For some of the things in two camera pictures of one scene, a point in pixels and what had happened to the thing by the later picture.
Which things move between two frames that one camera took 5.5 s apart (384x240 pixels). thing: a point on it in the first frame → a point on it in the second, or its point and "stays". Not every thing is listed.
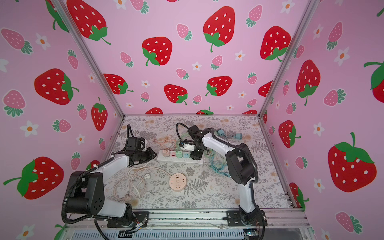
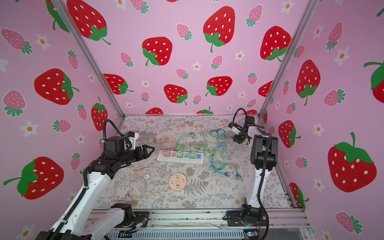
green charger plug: [179, 154] stays
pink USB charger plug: [166, 153] stays
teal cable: [220, 168] stays
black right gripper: [195, 155] → [238, 138]
